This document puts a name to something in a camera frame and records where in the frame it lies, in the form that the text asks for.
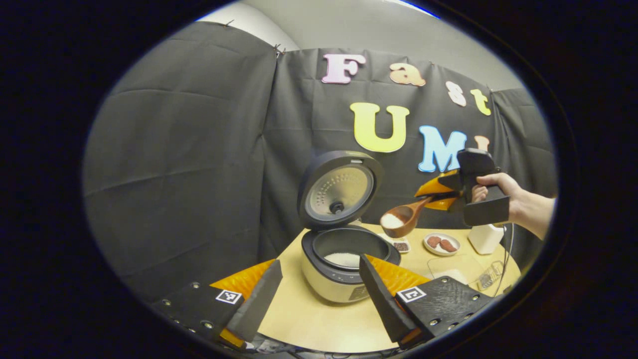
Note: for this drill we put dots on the clear plastic lid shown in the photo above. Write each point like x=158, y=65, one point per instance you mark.
x=443, y=262

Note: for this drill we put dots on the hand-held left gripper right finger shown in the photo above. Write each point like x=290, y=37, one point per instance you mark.
x=381, y=299

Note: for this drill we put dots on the red meat piece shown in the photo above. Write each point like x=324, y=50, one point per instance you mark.
x=448, y=246
x=434, y=242

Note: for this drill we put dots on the clear square chopstick holder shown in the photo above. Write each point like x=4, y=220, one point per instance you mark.
x=491, y=275

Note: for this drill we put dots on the brown wooden spoon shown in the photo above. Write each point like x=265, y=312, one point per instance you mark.
x=411, y=214

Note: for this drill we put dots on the round white plate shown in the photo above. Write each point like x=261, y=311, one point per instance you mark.
x=441, y=252

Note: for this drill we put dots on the white divided bean dish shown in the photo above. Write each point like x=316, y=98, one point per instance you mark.
x=398, y=245

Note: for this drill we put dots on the white toaster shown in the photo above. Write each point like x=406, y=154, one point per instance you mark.
x=484, y=239

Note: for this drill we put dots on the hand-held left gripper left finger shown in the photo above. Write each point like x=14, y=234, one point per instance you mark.
x=256, y=304

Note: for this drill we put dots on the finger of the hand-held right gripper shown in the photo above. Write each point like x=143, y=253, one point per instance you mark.
x=443, y=203
x=438, y=185

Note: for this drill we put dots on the black silver rice cooker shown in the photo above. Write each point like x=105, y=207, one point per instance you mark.
x=339, y=279

